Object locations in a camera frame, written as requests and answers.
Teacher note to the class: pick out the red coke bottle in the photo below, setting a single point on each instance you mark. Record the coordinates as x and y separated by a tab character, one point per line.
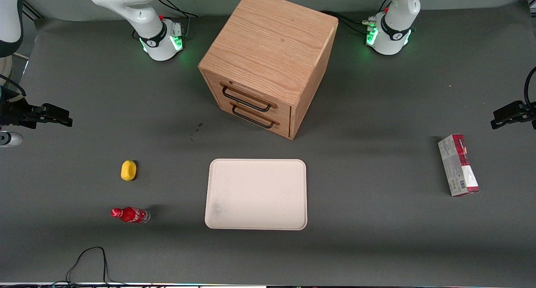
132	215

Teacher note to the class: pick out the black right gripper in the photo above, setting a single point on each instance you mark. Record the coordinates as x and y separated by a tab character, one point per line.
16	111

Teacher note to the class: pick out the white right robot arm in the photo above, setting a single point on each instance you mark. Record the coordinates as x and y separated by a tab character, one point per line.
125	1

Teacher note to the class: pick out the wooden drawer cabinet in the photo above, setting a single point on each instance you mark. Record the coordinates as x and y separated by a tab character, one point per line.
268	49

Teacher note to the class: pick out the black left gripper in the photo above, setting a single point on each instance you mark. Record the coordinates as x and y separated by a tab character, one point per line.
524	111

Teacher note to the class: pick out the beige plastic tray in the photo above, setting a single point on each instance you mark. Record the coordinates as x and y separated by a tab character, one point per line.
256	194

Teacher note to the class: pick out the yellow lemon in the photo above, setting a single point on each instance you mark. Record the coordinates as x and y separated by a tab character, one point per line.
128	170

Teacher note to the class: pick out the red and grey carton box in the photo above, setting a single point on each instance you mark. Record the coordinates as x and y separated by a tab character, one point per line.
458	164

